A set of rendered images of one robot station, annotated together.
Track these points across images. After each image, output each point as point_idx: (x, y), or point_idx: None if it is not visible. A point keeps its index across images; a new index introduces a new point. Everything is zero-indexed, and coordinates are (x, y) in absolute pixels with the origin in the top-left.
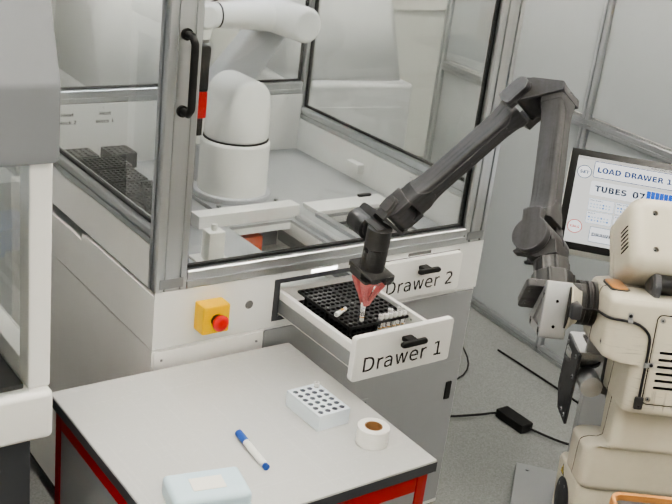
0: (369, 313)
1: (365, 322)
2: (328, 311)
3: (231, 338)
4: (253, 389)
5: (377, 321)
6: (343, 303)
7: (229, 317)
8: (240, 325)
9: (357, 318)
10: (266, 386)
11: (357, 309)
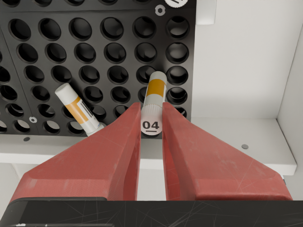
0: (108, 6)
1: (171, 66)
2: (62, 133)
3: (20, 173)
4: (151, 185)
5: (191, 21)
6: (2, 54)
7: (1, 212)
8: (3, 179)
9: (136, 80)
10: (150, 170)
11: (61, 33)
